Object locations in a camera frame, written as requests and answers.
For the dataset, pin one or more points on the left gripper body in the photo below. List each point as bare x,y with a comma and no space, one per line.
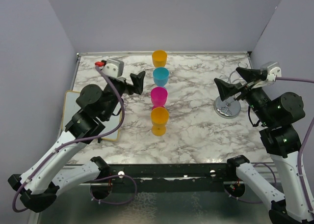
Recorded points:
123,87

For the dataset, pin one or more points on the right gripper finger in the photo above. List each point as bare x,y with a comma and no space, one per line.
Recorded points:
225,89
252,75

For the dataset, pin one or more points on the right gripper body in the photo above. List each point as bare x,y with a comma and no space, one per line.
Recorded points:
256,98

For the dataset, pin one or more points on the blue wine glass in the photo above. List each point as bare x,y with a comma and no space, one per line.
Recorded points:
160,76

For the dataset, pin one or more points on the pink wine glass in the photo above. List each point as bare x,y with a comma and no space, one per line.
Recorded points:
159,97

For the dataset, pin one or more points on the yellow wine glass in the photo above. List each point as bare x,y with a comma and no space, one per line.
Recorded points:
159,58
159,119

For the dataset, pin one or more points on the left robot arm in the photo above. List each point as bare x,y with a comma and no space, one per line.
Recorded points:
39,187

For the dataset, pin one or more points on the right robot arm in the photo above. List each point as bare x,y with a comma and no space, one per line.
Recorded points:
295,203

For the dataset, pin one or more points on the chrome wine glass rack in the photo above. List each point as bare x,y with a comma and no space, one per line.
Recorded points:
229,108

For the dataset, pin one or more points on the small yellow-framed whiteboard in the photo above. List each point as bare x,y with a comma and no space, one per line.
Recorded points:
71,107

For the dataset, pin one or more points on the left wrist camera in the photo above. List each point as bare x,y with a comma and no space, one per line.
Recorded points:
111,67

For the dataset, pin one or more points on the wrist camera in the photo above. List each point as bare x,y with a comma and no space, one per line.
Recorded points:
111,67
270,72

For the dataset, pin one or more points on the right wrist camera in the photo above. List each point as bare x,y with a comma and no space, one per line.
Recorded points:
270,72

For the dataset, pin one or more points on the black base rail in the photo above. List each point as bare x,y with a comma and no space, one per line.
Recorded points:
168,178

